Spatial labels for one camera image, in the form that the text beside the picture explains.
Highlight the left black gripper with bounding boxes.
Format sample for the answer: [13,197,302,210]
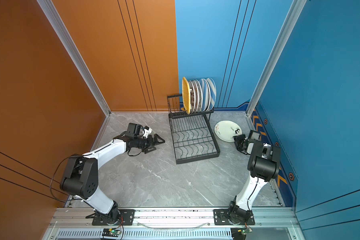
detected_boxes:
[134,133,166,154]

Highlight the white floral plate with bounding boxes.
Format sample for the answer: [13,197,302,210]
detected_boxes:
[214,120,243,143]

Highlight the black wire dish rack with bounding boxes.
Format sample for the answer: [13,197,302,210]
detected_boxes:
[167,94,221,165]

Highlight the yellow woven square plate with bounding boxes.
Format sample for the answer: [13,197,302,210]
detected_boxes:
[182,77,191,114]

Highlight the blue striped plate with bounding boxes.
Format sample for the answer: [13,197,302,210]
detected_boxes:
[199,79,210,112]
[207,78,217,110]

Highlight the white plate red characters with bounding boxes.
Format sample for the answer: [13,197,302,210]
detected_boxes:
[189,80,196,114]

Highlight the white green emblem plate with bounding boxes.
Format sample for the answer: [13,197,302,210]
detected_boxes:
[196,80,203,112]

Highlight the orange sunburst round plate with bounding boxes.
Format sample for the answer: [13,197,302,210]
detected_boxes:
[193,80,200,113]

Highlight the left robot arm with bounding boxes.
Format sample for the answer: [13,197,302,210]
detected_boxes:
[60,123,165,219]

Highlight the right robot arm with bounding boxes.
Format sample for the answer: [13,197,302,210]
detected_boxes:
[228,130,281,225]

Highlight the right circuit board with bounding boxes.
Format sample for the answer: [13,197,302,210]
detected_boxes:
[231,228,253,240]

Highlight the circuit board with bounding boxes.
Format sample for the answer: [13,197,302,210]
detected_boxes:
[101,228,123,240]
[231,228,253,240]

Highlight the left circuit board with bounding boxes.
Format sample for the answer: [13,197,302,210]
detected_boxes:
[101,228,123,240]

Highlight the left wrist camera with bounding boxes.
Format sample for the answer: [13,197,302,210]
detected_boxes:
[142,126,152,139]

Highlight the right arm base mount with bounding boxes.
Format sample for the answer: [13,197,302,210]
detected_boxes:
[213,209,256,226]

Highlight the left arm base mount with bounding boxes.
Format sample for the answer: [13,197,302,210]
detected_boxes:
[86,209,135,227]

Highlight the aluminium front rail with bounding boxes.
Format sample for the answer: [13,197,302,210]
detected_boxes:
[48,207,300,229]

